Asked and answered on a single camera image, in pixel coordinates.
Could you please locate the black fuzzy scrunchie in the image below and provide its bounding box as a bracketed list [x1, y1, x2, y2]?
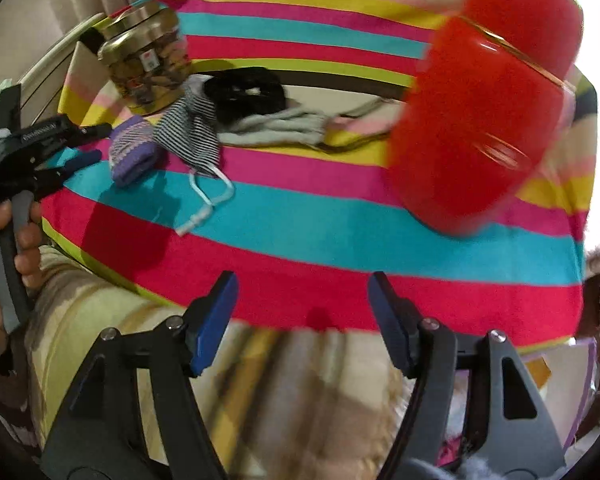
[202, 67, 287, 125]

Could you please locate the yellow sponge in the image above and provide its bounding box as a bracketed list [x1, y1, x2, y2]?
[524, 356, 552, 390]

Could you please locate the purple striped sock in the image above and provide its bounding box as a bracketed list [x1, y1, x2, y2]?
[108, 115, 161, 188]

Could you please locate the purple white storage box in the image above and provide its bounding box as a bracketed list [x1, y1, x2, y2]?
[522, 337, 597, 452]

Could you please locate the gold lid snack jar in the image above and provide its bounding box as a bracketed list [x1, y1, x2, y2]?
[97, 0, 190, 116]

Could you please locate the black white striped mask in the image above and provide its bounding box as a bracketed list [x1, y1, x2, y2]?
[152, 74, 235, 236]

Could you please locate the striped beige cushion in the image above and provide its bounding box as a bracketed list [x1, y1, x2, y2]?
[26, 246, 413, 479]

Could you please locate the striped colourful table cloth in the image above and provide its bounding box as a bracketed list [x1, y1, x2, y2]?
[43, 0, 597, 351]

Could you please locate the grey folded sock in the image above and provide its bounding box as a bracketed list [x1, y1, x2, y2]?
[216, 106, 334, 148]

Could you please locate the red thermos flask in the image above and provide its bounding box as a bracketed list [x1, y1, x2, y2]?
[388, 0, 583, 236]

